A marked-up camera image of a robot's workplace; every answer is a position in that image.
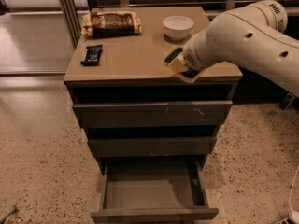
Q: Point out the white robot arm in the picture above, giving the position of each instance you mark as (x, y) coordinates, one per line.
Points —
(251, 37)

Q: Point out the dark tool on floor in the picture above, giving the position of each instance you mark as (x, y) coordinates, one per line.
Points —
(11, 212)

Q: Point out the top grey drawer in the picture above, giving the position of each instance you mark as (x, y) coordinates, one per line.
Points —
(162, 114)

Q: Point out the brown snack bag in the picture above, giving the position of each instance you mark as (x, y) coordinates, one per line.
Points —
(102, 23)

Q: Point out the white ceramic bowl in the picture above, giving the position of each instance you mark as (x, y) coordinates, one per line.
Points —
(177, 28)

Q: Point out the dark blue snack bar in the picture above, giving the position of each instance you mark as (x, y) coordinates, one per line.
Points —
(92, 55)

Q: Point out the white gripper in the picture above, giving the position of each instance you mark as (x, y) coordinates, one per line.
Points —
(195, 56)

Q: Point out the green yellow sponge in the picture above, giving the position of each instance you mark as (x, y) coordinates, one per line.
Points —
(176, 61)

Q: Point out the middle grey drawer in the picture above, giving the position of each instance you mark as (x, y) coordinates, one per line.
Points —
(152, 146)

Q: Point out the grey drawer cabinet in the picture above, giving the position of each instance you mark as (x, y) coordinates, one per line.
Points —
(132, 70)

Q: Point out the small dark floor object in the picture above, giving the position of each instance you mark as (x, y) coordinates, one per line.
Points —
(287, 101)

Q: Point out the bottom grey open drawer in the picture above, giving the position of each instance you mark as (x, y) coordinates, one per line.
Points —
(153, 189)

